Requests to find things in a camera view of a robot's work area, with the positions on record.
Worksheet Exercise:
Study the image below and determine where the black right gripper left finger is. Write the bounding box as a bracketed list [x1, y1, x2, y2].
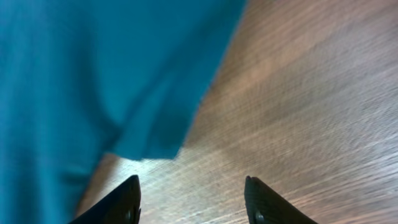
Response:
[70, 175, 141, 224]

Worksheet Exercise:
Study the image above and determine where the blue t-shirt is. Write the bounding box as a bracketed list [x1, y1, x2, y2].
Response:
[1, 0, 246, 223]

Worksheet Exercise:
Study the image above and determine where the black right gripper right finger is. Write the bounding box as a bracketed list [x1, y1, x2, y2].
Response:
[244, 176, 317, 224]

